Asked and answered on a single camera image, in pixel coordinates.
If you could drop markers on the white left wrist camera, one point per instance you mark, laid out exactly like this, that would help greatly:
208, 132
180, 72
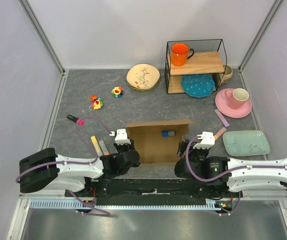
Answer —
121, 137

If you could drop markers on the peach highlighter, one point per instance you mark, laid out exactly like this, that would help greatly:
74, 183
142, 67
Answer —
220, 133

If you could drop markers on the pink saucer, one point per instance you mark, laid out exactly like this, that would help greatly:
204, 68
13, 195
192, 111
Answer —
221, 103

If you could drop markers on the beige ceramic cup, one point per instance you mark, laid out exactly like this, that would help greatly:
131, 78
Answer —
226, 75

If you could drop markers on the orange highlighter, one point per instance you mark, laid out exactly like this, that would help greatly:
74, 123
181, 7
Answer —
104, 148

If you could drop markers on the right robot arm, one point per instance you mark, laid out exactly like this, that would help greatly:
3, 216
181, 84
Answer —
219, 175

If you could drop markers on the mint green square plate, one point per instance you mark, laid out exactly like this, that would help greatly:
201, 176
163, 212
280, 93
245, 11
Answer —
246, 143

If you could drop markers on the cream bird plate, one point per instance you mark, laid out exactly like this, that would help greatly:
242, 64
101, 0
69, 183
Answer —
143, 77

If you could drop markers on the orange mug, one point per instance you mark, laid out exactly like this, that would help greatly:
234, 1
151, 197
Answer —
180, 53

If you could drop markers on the rainbow flower plush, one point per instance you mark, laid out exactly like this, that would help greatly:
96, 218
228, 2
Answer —
117, 92

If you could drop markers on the blue dotted plate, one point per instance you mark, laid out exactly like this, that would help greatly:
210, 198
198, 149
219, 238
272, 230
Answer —
197, 85

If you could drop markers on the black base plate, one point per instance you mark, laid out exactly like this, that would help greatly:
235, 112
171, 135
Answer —
152, 192

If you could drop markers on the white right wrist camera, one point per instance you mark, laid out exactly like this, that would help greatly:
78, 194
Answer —
205, 141

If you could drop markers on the pink black highlighter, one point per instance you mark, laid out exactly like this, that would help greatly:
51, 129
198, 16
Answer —
75, 119

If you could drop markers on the grey cable duct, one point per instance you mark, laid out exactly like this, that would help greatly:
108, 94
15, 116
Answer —
73, 204

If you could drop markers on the black wire wooden shelf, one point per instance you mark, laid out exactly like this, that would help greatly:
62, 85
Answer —
209, 57

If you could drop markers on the brown cardboard box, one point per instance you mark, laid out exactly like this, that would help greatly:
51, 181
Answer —
155, 150

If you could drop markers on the yellow flower keychain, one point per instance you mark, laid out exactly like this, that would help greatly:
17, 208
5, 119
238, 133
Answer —
96, 104

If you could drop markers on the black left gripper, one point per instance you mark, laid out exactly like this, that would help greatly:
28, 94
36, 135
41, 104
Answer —
130, 146

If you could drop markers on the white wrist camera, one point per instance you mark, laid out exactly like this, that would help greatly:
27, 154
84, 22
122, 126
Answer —
205, 141
121, 137

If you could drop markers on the pink cup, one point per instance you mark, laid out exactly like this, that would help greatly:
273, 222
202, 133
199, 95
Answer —
236, 97

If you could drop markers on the blue small bottle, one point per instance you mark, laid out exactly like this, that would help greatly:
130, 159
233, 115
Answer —
168, 133

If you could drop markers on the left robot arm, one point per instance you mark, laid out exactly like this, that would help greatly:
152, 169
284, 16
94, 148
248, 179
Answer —
47, 170

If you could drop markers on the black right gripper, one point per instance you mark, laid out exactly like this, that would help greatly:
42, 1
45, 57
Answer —
181, 147

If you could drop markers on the small orange toy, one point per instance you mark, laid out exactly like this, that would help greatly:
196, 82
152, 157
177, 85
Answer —
93, 98

